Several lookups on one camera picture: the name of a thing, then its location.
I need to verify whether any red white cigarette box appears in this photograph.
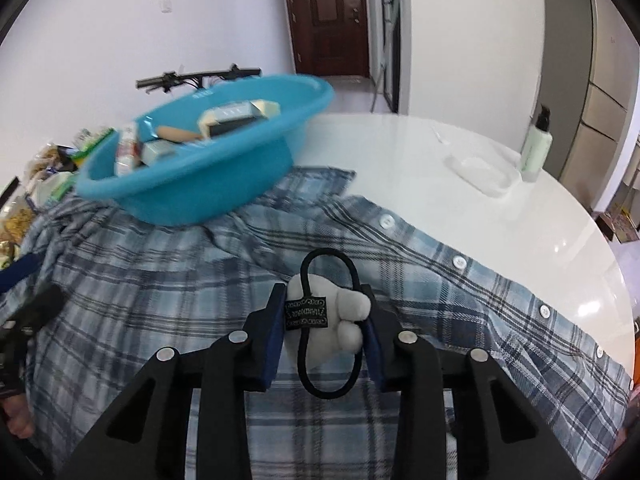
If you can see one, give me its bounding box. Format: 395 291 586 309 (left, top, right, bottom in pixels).
114 122 140 177

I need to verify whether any white plush hair tie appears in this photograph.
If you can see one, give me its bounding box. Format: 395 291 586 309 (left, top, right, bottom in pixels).
283 247 372 401

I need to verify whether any grey lighter case box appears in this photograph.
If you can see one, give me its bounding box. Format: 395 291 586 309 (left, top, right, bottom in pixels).
198 101 259 134

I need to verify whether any light blue Raison box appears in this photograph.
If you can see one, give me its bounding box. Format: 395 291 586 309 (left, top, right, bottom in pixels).
140 139 176 167

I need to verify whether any person's left hand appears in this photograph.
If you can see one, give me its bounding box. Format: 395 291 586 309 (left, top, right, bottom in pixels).
1 393 35 439

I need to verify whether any snack jar black lid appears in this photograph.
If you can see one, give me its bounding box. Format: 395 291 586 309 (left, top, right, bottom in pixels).
1 177 37 245

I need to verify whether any blue plaid shirt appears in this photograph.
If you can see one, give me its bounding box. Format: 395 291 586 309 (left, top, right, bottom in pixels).
1 168 630 479

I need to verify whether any yellow green bin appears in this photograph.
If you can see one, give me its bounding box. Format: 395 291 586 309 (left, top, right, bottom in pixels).
70 127 115 167

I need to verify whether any blue plastic basin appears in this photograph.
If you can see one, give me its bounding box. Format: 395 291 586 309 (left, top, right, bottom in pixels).
76 75 334 226

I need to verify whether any black box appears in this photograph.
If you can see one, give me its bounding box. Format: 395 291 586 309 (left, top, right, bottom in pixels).
206 117 259 139

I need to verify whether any black bicycle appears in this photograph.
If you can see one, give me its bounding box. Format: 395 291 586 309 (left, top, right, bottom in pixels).
136 64 262 93

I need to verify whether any clear plastic container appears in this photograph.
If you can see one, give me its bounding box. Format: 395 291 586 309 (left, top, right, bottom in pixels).
446 154 521 198

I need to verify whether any green lotion pump bottle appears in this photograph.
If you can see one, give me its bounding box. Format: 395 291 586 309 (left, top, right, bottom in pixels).
520 105 553 182

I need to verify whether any grey refrigerator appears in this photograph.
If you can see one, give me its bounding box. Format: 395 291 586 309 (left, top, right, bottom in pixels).
538 0 639 211

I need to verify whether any dark brown door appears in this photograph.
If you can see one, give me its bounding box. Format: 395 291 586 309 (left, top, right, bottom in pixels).
285 0 370 78

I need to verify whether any wall light switch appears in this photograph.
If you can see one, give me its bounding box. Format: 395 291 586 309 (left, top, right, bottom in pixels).
160 0 172 13

